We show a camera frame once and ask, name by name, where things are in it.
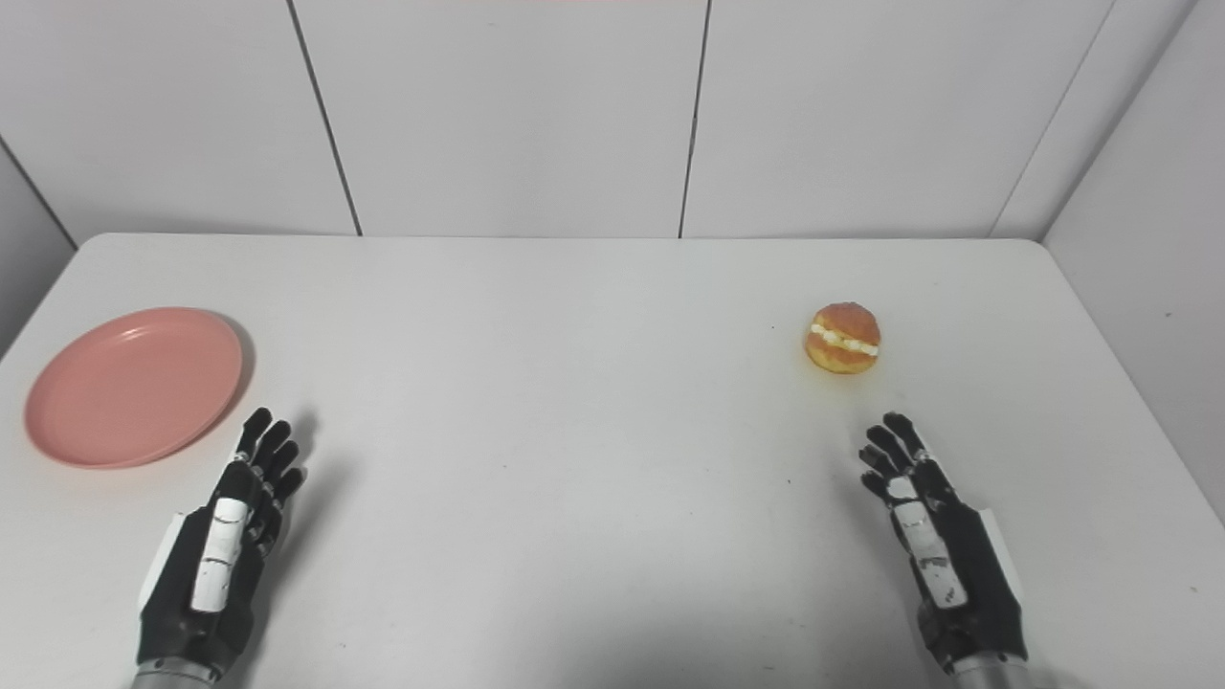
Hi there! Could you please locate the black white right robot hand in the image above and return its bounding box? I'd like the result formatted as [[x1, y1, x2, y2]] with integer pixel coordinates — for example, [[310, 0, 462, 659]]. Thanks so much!
[[858, 411, 1030, 672]]

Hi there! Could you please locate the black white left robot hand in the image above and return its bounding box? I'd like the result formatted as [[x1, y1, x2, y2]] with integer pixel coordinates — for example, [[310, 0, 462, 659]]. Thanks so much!
[[137, 407, 309, 683]]

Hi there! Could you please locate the pink round plate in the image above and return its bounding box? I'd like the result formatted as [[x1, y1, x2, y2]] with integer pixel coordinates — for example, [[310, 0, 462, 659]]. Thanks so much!
[[25, 306, 244, 470]]

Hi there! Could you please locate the cream puff pastry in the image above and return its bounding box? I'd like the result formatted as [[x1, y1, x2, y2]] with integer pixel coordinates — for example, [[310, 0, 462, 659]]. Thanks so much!
[[804, 302, 881, 375]]

